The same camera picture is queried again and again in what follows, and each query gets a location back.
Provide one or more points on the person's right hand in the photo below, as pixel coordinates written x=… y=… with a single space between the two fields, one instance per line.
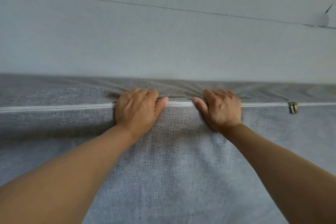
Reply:
x=223 y=113

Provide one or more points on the person's right forearm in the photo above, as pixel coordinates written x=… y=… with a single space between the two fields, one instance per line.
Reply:
x=288 y=174

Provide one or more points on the person's left hand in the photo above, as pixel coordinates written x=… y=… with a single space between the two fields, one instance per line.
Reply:
x=136 y=116

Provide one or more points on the long grey sofa cushion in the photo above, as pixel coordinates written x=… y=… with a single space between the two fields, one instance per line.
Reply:
x=183 y=179

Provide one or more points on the person's left forearm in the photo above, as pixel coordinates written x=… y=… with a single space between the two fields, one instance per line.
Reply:
x=65 y=179

